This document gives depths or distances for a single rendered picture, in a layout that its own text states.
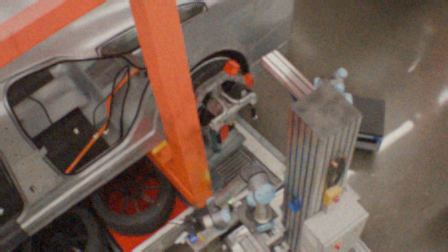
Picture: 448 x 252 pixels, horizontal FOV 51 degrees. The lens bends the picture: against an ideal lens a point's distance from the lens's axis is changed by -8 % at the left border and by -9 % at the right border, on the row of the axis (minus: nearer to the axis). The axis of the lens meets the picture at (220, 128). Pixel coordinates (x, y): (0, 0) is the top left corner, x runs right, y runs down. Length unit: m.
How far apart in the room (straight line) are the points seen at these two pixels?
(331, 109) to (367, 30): 3.41
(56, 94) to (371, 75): 3.08
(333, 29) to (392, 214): 2.25
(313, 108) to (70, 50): 1.45
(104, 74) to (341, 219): 2.15
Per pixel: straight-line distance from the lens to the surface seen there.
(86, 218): 3.96
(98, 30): 3.05
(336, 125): 2.30
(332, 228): 2.93
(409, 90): 5.22
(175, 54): 2.47
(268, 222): 3.13
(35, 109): 4.14
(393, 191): 4.53
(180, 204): 4.10
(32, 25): 1.96
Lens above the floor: 3.90
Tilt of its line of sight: 55 degrees down
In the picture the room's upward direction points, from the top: 8 degrees counter-clockwise
